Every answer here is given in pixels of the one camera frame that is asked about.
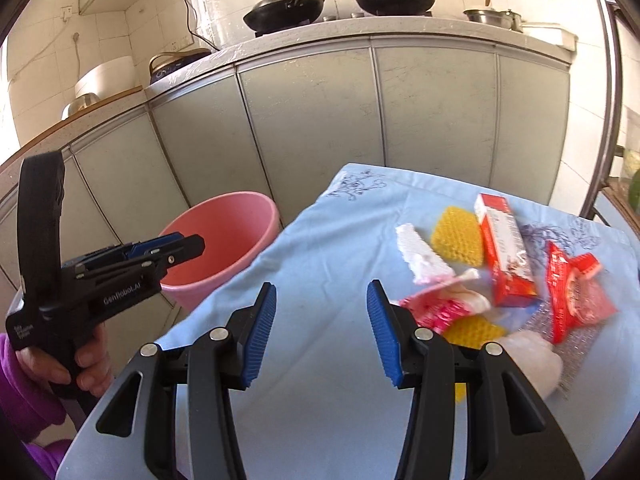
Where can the steel bowl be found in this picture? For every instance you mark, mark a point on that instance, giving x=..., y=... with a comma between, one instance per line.
x=77, y=106

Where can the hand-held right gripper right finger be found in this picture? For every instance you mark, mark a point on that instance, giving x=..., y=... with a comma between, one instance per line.
x=382, y=335

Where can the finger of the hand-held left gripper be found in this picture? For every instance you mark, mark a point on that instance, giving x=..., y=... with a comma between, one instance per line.
x=150, y=247
x=191, y=249

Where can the grey kitchen cabinet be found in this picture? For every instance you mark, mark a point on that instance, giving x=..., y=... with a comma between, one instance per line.
x=310, y=110

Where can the person's left forearm purple sleeve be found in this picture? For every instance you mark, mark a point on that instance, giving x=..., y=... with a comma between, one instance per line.
x=20, y=410

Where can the white rice cooker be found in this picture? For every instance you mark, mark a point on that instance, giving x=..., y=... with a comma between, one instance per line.
x=107, y=77

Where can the small steel pot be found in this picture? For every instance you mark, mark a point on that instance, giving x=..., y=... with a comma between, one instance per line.
x=515, y=21

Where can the red plastic snack packet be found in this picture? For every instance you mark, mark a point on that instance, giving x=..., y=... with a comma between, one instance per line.
x=570, y=290

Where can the metal door frame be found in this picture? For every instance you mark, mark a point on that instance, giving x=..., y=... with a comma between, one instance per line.
x=607, y=85

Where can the white plastic bag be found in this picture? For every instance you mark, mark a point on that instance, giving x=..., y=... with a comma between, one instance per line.
x=530, y=365

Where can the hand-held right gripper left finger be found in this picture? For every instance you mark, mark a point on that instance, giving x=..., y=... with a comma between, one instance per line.
x=260, y=335

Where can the white tray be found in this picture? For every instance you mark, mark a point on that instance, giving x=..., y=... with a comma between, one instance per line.
x=550, y=32

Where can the pink plastic bucket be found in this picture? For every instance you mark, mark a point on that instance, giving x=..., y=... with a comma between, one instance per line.
x=225, y=230

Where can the steel pot with lid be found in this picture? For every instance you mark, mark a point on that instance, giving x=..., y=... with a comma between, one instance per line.
x=485, y=16

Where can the yellow honeycomb foam piece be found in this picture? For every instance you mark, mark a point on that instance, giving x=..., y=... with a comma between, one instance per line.
x=472, y=332
x=455, y=235

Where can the red cardboard carton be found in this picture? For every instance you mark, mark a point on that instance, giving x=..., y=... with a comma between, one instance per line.
x=505, y=255

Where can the white wall switch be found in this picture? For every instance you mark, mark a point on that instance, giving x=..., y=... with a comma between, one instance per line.
x=66, y=11

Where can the pink snack wrapper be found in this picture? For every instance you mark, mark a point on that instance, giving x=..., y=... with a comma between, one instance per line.
x=440, y=307

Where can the light blue floral cloth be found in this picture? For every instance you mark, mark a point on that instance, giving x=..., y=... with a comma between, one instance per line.
x=320, y=260

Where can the person's left hand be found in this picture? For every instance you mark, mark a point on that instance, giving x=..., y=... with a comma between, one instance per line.
x=95, y=360

